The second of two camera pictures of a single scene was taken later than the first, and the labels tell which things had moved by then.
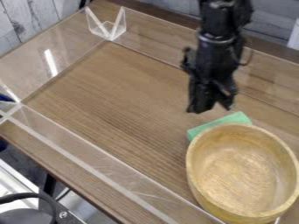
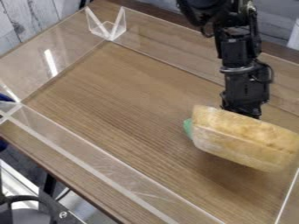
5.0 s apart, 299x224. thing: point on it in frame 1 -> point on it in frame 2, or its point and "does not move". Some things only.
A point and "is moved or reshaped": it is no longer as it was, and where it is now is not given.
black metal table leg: [50, 185] does not move
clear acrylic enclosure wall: [108, 182] does not move
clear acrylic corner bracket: [107, 30] does not move
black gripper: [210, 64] -> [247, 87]
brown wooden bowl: [242, 173] is moved or reshaped
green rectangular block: [235, 118] -> [187, 124]
